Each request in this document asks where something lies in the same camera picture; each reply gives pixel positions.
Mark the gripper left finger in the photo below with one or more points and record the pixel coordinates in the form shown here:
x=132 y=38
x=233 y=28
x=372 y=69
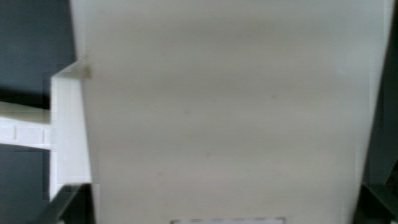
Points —
x=70 y=209

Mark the small white cube part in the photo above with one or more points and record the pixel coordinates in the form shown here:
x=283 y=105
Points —
x=214 y=108

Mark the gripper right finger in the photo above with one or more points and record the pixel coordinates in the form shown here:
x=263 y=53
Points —
x=379 y=204

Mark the white U-shaped border frame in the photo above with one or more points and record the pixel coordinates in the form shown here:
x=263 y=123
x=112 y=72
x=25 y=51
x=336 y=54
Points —
x=25 y=126

